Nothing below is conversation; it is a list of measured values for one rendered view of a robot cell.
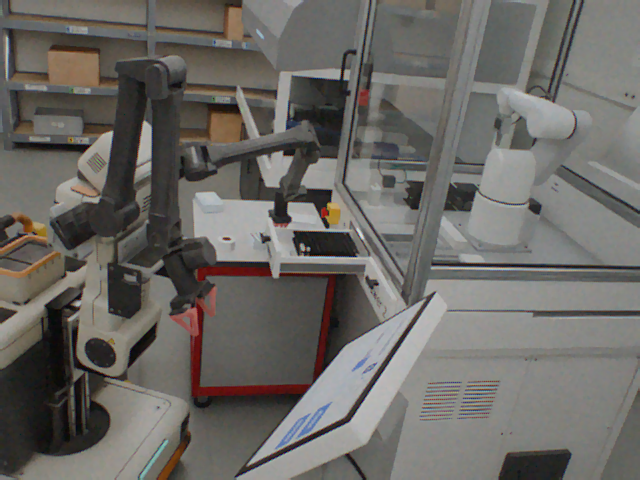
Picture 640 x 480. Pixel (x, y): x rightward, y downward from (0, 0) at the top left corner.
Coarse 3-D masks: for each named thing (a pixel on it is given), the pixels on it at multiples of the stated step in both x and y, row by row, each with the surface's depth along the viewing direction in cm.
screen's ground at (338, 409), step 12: (384, 324) 146; (384, 336) 134; (348, 348) 149; (324, 372) 143; (348, 372) 127; (360, 372) 120; (360, 384) 112; (312, 396) 129; (336, 396) 116; (348, 396) 110; (300, 408) 127; (336, 408) 108; (348, 408) 103; (288, 420) 125; (324, 420) 107; (336, 420) 102; (276, 432) 123; (312, 432) 105; (264, 444) 120; (276, 444) 114; (288, 444) 109; (264, 456) 112
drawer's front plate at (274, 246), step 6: (270, 222) 231; (270, 228) 226; (270, 234) 224; (276, 240) 217; (270, 246) 223; (276, 246) 213; (276, 252) 210; (270, 258) 222; (276, 258) 211; (270, 264) 222; (276, 264) 212; (276, 270) 213; (276, 276) 214
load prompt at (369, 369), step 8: (400, 320) 137; (408, 320) 132; (400, 328) 130; (392, 336) 129; (384, 344) 127; (392, 344) 123; (376, 352) 126; (384, 352) 121; (376, 360) 120; (368, 368) 118; (360, 376) 117; (368, 376) 113; (352, 384) 115
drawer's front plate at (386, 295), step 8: (368, 264) 213; (376, 264) 210; (368, 272) 213; (376, 272) 205; (384, 280) 200; (376, 288) 204; (384, 288) 197; (384, 296) 196; (392, 296) 191; (376, 304) 204; (384, 304) 196; (392, 304) 190; (392, 312) 192; (384, 320) 196
